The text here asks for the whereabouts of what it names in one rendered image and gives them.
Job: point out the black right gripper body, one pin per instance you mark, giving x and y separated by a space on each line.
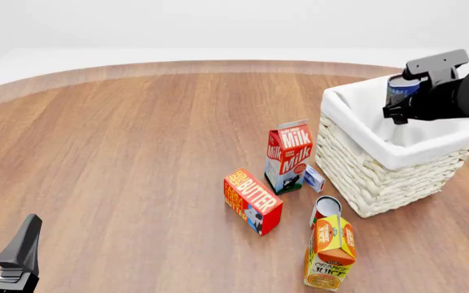
434 100

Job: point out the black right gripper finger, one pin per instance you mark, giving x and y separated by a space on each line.
400 110
414 75

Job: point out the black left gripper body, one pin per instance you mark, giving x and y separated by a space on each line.
2 284

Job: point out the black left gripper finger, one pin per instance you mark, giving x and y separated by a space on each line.
23 247

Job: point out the blue alphabet soup tin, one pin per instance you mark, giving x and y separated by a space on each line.
402 88

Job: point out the white wicker basket with liner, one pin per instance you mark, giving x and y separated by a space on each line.
381 171

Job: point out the grey plate on black stalk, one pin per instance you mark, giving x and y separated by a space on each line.
438 62

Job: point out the small blue and white box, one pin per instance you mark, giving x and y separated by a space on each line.
314 178

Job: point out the red and white milk carton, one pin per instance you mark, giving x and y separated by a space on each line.
289 158

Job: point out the red tin with silver lid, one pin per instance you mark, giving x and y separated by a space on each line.
326 207

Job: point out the orange juice carton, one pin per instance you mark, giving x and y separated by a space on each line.
328 262

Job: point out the red and orange butter box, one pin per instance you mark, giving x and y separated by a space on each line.
255 198

